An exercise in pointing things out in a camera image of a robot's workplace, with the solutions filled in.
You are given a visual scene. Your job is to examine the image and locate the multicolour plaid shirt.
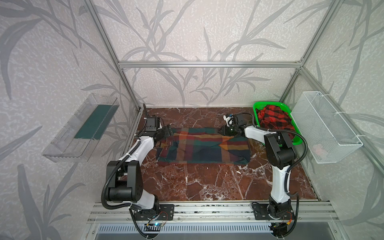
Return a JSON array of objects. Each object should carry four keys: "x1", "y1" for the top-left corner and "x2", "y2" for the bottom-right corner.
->
[{"x1": 156, "y1": 128, "x2": 251, "y2": 165}]

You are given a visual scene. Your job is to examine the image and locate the green plastic basket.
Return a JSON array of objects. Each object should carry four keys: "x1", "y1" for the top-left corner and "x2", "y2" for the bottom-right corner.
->
[{"x1": 252, "y1": 101, "x2": 304, "y2": 148}]

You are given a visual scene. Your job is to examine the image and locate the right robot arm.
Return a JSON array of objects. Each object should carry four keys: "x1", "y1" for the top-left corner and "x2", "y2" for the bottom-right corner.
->
[{"x1": 220, "y1": 114, "x2": 296, "y2": 220}]

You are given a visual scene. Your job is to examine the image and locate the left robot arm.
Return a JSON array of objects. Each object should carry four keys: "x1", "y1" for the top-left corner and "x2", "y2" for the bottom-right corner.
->
[{"x1": 101, "y1": 117, "x2": 173, "y2": 215}]

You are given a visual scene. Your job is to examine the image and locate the red black plaid shirt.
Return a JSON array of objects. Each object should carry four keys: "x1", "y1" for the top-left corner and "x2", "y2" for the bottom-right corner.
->
[{"x1": 257, "y1": 105, "x2": 295, "y2": 131}]

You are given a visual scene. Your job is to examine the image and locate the pink object in basket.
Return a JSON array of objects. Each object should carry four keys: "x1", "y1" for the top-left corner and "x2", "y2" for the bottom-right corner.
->
[{"x1": 312, "y1": 144, "x2": 328, "y2": 157}]

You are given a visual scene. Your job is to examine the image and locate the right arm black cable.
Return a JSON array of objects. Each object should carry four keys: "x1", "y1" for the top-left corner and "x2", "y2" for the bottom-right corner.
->
[{"x1": 236, "y1": 112, "x2": 309, "y2": 238}]

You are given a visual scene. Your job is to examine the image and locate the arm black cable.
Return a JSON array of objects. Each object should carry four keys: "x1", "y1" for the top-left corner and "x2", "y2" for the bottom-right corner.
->
[
  {"x1": 100, "y1": 103, "x2": 149, "y2": 210},
  {"x1": 236, "y1": 112, "x2": 309, "y2": 238}
]

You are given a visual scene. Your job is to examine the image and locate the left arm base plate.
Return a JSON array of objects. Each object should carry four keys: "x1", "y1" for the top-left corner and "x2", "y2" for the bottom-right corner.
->
[{"x1": 133, "y1": 204, "x2": 175, "y2": 221}]

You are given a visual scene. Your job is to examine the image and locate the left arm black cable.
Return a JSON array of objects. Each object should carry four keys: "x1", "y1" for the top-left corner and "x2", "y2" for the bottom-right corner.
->
[{"x1": 100, "y1": 103, "x2": 149, "y2": 210}]

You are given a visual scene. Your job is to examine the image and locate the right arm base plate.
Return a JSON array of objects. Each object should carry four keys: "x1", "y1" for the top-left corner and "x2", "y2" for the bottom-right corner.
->
[{"x1": 251, "y1": 202, "x2": 296, "y2": 222}]

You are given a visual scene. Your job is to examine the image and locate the aluminium front rail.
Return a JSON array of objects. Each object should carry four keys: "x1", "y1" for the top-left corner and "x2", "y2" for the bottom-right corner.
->
[{"x1": 87, "y1": 200, "x2": 340, "y2": 224}]

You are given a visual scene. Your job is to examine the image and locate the clear plastic wall bin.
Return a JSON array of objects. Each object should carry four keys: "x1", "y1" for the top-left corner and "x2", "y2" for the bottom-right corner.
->
[{"x1": 42, "y1": 94, "x2": 120, "y2": 163}]

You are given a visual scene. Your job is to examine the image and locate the white wire mesh basket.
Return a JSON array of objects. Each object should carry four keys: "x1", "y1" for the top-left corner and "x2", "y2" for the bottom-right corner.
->
[{"x1": 291, "y1": 91, "x2": 363, "y2": 164}]

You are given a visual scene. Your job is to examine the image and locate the aluminium frame bars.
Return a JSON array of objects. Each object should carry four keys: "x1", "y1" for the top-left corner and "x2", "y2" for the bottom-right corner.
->
[{"x1": 83, "y1": 0, "x2": 384, "y2": 175}]

